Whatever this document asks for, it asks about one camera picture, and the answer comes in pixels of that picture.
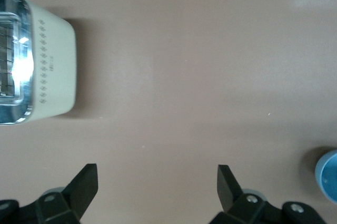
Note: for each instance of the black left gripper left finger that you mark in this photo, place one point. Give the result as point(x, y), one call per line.
point(76, 192)

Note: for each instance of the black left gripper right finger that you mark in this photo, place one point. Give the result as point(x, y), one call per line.
point(237, 200)

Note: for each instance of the blue bowl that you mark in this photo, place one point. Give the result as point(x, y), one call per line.
point(329, 176)

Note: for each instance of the cream and chrome toaster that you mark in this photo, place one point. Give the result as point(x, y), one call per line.
point(52, 68)

